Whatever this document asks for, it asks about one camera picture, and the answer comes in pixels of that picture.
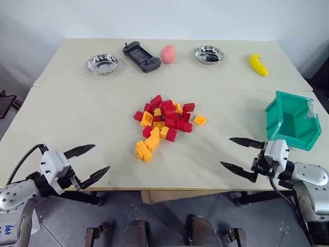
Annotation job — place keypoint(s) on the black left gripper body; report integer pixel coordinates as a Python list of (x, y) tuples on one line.
[(67, 181)]

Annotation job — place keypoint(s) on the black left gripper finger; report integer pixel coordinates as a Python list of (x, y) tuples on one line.
[(79, 150), (95, 175)]

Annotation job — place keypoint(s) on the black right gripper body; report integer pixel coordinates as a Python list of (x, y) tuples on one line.
[(262, 166)]

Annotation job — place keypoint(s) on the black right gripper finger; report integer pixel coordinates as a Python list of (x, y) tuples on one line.
[(245, 142), (237, 170)]

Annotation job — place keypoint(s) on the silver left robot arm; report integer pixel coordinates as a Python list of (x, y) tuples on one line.
[(11, 195)]

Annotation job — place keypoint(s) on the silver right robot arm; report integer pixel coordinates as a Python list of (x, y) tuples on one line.
[(309, 180)]

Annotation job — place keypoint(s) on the black table leg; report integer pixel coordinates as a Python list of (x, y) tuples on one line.
[(253, 197), (82, 197)]

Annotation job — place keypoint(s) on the green plastic bin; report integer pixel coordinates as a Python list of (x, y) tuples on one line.
[(290, 123)]

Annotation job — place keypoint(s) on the dark rounded shape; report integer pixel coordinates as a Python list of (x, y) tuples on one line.
[(201, 231), (137, 232)]

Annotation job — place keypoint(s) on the yellow toy banana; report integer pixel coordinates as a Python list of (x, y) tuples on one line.
[(257, 64)]

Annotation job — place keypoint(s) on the red plastic building brick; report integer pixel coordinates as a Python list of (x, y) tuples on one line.
[(168, 106)]

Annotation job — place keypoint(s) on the steel bowl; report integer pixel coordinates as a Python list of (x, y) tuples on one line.
[(102, 64), (209, 54)]

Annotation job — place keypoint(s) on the dark grey handheld game console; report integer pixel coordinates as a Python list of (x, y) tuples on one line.
[(141, 56)]

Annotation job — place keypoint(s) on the pink toy peach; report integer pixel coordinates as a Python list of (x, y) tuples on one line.
[(168, 54)]

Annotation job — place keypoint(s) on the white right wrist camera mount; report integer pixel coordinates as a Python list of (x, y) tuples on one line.
[(277, 157)]

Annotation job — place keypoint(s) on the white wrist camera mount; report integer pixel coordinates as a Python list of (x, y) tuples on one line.
[(277, 157), (52, 167)]

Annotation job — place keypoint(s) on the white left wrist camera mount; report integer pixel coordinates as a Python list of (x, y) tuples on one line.
[(52, 167)]

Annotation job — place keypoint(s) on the rusty metal bracket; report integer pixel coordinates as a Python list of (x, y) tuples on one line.
[(235, 236), (97, 232)]

